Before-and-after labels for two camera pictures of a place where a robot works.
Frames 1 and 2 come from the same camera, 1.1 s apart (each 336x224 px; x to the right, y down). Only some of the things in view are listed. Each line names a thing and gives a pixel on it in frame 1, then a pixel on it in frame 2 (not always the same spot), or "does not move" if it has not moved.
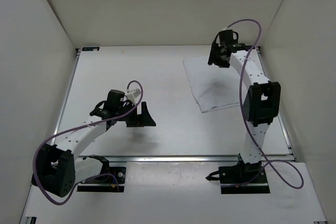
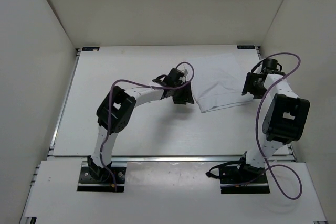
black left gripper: x=146 y=118 to x=186 y=97
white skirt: x=214 y=86 does not move
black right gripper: x=214 y=60 to x=249 y=88
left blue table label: x=90 y=48 does not move
